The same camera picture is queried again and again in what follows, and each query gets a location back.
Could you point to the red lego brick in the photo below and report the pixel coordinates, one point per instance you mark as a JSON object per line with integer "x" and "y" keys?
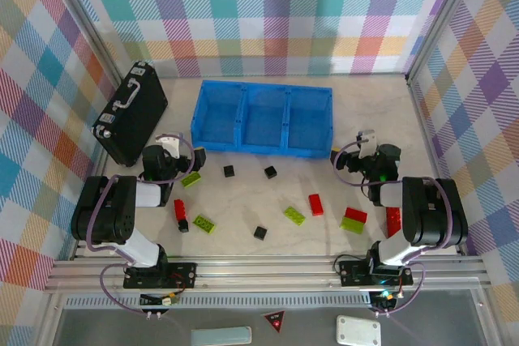
{"x": 316, "y": 204}
{"x": 356, "y": 214}
{"x": 180, "y": 209}

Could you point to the green lego brick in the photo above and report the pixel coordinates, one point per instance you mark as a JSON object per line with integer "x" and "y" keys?
{"x": 294, "y": 215}
{"x": 191, "y": 179}
{"x": 204, "y": 224}
{"x": 351, "y": 225}

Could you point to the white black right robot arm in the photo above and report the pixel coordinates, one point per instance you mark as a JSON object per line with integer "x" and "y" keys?
{"x": 434, "y": 212}

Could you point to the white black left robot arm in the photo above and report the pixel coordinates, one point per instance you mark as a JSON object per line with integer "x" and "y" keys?
{"x": 105, "y": 212}

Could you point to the red glitter toy microphone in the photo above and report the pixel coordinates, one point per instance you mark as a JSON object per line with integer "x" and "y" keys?
{"x": 393, "y": 220}

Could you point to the yellow power connector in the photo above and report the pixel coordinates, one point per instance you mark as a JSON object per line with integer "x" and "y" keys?
{"x": 170, "y": 300}
{"x": 387, "y": 299}

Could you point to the grey metal shelf plate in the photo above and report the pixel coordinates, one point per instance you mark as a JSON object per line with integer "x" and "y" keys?
{"x": 121, "y": 330}

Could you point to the red triangle warning sign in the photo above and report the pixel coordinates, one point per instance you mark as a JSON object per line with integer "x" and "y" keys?
{"x": 274, "y": 319}

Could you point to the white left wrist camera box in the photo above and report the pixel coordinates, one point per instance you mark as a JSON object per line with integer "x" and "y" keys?
{"x": 170, "y": 145}

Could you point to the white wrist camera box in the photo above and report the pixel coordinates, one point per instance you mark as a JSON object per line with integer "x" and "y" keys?
{"x": 367, "y": 143}
{"x": 170, "y": 145}

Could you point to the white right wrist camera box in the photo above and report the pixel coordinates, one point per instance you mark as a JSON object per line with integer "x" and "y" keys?
{"x": 367, "y": 143}

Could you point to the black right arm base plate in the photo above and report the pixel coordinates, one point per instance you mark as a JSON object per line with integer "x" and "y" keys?
{"x": 353, "y": 273}

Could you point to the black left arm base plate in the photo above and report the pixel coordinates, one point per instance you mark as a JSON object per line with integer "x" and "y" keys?
{"x": 182, "y": 275}

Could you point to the aluminium mounting rail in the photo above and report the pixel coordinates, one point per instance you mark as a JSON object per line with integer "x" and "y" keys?
{"x": 263, "y": 271}

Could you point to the aluminium frame post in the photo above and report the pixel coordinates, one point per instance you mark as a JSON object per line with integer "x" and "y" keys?
{"x": 87, "y": 18}
{"x": 440, "y": 18}

